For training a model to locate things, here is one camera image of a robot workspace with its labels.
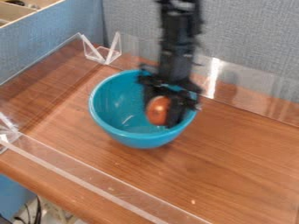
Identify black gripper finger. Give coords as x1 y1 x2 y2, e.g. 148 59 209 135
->
165 96 189 128
144 85 160 108

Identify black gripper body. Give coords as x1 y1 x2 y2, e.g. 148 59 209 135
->
136 64 202 109

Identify brown white toy mushroom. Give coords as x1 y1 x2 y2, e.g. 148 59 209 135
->
145 95 170 126

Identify blue plastic bowl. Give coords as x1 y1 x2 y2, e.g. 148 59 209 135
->
88 70 197 149

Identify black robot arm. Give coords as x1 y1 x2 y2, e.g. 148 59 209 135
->
136 0 202 129

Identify clear acrylic back barrier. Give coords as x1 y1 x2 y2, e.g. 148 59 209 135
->
116 32 299 127

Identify clear acrylic barrier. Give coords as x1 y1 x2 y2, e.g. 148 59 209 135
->
0 32 98 86
116 32 299 127
0 112 210 224

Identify clear acrylic left barrier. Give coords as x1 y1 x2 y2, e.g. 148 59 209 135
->
0 32 98 86

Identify clear acrylic front barrier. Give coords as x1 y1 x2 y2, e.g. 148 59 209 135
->
0 112 210 224

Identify wooden shelf box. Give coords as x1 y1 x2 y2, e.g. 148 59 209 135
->
0 0 65 29

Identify clear acrylic corner bracket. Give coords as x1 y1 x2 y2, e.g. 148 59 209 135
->
78 32 121 65

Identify black cables under table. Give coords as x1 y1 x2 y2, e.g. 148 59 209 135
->
0 195 42 224

